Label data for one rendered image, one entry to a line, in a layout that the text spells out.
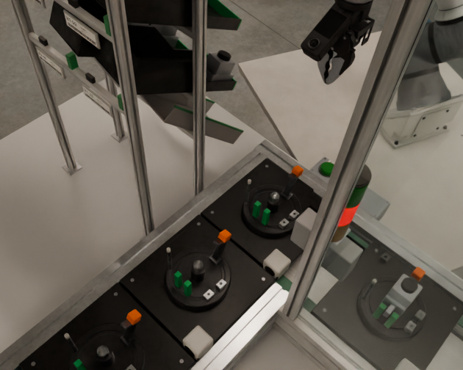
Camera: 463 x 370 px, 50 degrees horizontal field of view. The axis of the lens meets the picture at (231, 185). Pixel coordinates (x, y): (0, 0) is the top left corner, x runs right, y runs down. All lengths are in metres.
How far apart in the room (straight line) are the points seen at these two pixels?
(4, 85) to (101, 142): 1.66
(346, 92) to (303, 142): 0.28
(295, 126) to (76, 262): 0.74
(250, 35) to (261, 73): 1.60
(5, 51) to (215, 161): 2.12
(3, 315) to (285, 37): 2.54
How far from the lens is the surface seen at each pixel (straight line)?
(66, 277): 1.26
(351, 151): 0.64
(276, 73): 1.70
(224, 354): 1.04
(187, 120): 1.11
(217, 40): 3.23
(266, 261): 1.10
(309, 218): 0.87
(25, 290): 1.27
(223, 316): 1.06
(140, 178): 1.04
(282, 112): 1.57
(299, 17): 3.49
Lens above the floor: 1.96
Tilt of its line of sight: 53 degrees down
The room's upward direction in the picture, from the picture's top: 5 degrees clockwise
